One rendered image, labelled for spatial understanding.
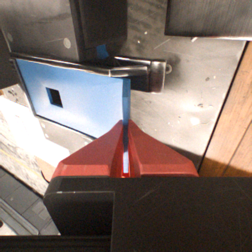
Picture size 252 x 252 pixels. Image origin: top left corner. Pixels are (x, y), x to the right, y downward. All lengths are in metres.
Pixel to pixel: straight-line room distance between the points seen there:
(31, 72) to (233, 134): 0.24
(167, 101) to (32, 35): 0.16
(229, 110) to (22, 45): 0.23
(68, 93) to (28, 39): 0.06
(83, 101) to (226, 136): 0.17
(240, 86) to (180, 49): 0.07
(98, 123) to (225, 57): 0.14
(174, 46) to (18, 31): 0.16
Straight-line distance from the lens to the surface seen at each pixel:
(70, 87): 0.17
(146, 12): 0.21
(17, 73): 0.23
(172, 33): 0.18
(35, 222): 5.29
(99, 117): 0.16
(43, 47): 0.19
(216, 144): 0.24
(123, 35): 0.21
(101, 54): 0.24
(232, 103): 0.21
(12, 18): 0.21
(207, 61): 0.20
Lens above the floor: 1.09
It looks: 45 degrees down
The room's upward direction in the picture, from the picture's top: 136 degrees counter-clockwise
